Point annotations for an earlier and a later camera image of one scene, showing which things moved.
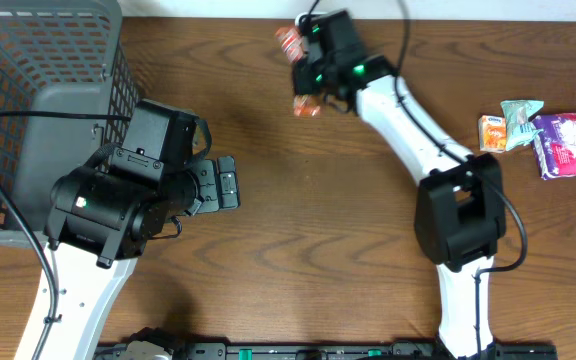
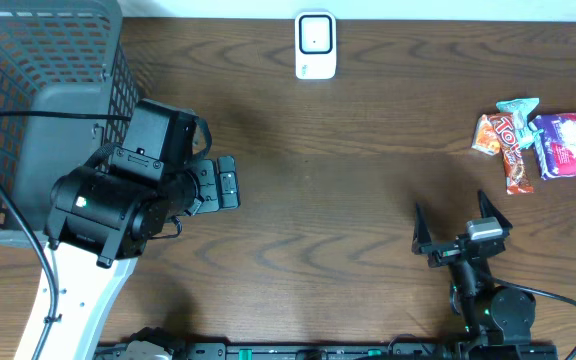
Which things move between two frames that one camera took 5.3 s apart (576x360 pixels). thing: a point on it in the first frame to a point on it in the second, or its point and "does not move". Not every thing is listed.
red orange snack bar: [292, 44] to [518, 179]
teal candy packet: [520, 130] does not move
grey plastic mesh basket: [50, 86] does not move
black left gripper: [209, 185] does not move
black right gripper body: [315, 76] to [444, 253]
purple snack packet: [570, 144] does not move
